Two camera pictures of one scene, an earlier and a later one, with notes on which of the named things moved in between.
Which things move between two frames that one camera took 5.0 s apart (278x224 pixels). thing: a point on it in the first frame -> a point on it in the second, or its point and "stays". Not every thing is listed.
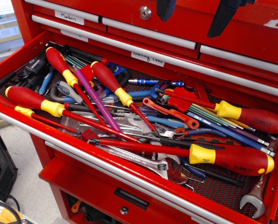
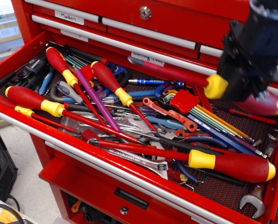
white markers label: (69, 17) stays
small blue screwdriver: (45, 82) stays
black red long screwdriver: (76, 52) stays
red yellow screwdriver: (253, 121) -> (216, 87)
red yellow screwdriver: (58, 60) stays
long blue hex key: (231, 133) -> (220, 134)
